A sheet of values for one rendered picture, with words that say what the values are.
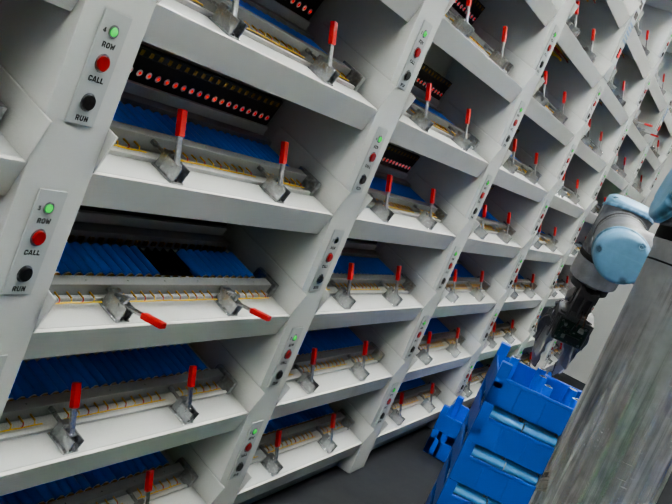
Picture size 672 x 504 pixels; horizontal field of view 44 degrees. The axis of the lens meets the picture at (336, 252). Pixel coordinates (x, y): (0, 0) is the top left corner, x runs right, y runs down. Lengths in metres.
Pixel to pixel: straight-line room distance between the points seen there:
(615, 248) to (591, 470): 0.61
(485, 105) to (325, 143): 0.73
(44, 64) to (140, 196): 0.23
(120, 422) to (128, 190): 0.43
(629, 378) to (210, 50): 0.60
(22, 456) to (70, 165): 0.41
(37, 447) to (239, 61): 0.57
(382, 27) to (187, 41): 0.55
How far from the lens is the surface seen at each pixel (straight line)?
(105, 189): 1.00
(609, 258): 1.43
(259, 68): 1.14
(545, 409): 1.58
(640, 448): 0.88
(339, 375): 1.96
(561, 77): 2.85
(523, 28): 2.17
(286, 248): 1.51
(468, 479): 1.61
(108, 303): 1.14
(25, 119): 0.91
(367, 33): 1.51
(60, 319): 1.07
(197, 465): 1.65
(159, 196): 1.08
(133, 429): 1.33
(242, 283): 1.42
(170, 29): 0.99
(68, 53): 0.89
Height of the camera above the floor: 0.85
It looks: 9 degrees down
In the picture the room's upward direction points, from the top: 23 degrees clockwise
